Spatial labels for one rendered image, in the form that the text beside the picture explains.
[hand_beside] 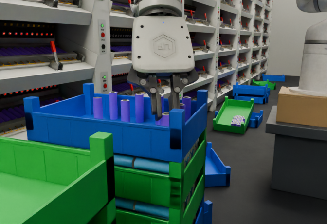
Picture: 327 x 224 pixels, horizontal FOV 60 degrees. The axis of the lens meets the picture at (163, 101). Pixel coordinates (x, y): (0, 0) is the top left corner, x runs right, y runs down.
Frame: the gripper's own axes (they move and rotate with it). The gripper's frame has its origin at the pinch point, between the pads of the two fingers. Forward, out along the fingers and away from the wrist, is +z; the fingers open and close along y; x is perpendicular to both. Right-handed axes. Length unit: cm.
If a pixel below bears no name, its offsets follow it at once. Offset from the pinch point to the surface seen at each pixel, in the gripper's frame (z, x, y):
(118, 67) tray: -31, 69, -6
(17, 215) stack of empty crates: 13.3, -11.2, -18.6
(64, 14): -40, 41, -23
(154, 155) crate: 7.7, 0.0, -2.2
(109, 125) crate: 2.4, 1.9, -9.1
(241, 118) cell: -16, 124, 72
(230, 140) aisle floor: -1, 115, 59
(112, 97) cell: -6.3, 18.1, -8.6
